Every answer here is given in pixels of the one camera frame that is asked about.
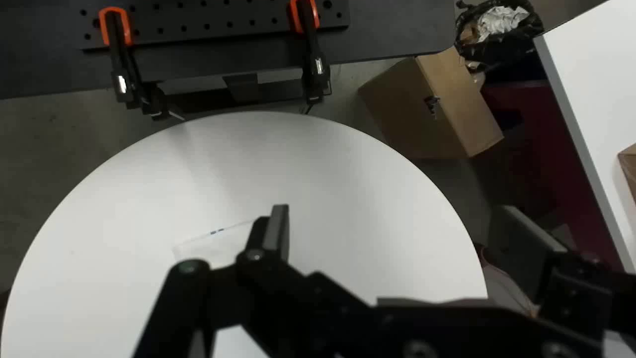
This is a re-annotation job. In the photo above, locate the black trash bag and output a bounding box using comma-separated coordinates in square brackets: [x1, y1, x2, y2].
[455, 0, 545, 74]

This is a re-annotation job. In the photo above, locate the white panel right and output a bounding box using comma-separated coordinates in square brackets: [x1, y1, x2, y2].
[535, 0, 636, 273]

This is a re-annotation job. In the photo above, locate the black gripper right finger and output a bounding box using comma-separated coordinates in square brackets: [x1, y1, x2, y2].
[493, 205, 610, 332]

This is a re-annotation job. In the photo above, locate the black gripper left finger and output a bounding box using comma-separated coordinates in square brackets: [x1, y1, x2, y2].
[236, 205, 290, 279]

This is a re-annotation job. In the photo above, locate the orange black clamp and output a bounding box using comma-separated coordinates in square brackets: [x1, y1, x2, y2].
[97, 6, 169, 119]
[288, 0, 330, 111]

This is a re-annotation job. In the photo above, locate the orange black clamp right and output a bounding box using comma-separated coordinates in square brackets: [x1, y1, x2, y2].
[288, 0, 330, 111]

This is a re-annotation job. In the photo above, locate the orange black clamp left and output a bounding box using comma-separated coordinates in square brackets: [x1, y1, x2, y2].
[97, 6, 169, 119]

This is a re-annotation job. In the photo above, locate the brown cardboard box on floor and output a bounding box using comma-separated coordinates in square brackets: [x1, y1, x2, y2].
[360, 48, 503, 159]

